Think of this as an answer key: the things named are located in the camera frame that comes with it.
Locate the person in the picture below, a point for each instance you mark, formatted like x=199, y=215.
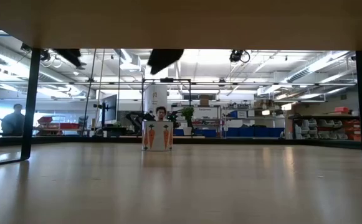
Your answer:
x=161, y=113
x=12, y=123

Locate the black station frame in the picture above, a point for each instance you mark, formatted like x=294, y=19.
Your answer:
x=167, y=80

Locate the cardboard box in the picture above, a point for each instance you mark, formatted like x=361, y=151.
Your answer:
x=204, y=101

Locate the monitor on stand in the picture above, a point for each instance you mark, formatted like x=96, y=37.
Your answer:
x=109, y=107

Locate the wooden shelf with black legs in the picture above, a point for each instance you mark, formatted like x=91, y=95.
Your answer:
x=180, y=25

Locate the white sign board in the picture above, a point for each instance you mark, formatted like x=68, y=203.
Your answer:
x=207, y=112

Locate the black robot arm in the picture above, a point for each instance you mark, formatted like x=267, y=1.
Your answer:
x=174, y=116
x=135, y=119

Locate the red storage bins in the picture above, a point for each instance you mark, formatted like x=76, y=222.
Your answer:
x=62, y=126

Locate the grey bin shelving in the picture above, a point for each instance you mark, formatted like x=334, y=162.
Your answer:
x=311, y=127

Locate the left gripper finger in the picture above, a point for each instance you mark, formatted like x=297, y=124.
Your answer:
x=71, y=56
x=165, y=60

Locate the white cylindrical column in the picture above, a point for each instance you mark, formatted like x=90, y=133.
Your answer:
x=155, y=96

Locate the blue storage bin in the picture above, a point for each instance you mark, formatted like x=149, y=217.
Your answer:
x=207, y=133
x=252, y=132

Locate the black ceiling camera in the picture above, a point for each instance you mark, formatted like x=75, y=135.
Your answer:
x=236, y=56

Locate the metal storage rack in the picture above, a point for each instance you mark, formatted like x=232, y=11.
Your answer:
x=252, y=118

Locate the black ceiling spotlight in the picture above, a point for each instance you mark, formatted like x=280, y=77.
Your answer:
x=45, y=55

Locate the potted green plant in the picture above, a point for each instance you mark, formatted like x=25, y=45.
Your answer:
x=188, y=112

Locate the white carrot-print box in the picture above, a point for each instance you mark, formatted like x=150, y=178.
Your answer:
x=157, y=137

